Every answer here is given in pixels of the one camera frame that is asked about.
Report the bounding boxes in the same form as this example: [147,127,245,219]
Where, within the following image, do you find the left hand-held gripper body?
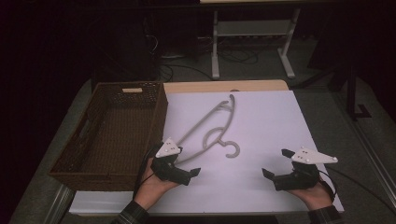
[150,136,193,187]

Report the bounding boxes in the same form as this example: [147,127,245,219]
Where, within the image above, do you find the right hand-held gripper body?
[272,147,339,191]

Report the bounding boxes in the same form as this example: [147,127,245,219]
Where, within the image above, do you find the grey plastic clothes hanger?
[174,93,242,165]

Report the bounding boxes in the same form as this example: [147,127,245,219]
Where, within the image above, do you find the brown wicker basket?
[48,81,169,192]

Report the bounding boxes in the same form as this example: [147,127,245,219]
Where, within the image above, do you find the person's right hand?
[287,181,334,212]

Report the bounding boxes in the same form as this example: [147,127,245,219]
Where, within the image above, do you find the person's left hand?
[134,157,180,211]

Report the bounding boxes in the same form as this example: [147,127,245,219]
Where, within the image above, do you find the white board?
[68,90,346,217]

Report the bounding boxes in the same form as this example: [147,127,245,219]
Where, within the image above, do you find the black metal stand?
[323,59,374,121]

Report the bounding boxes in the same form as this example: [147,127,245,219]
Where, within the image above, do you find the wooden table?
[163,79,290,94]

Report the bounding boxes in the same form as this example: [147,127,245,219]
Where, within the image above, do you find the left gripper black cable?
[133,146,161,200]

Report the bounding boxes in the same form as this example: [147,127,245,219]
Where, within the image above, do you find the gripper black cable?
[318,166,396,217]
[133,146,161,200]

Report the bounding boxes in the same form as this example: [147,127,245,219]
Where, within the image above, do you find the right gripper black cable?
[318,166,396,217]

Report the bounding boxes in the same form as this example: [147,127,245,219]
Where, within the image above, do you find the aluminium rail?
[42,184,77,224]
[331,90,396,206]

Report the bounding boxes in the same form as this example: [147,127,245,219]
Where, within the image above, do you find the black floor cables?
[155,34,269,82]

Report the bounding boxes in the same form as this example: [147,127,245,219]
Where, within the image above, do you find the white metal desk frame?
[199,0,303,80]

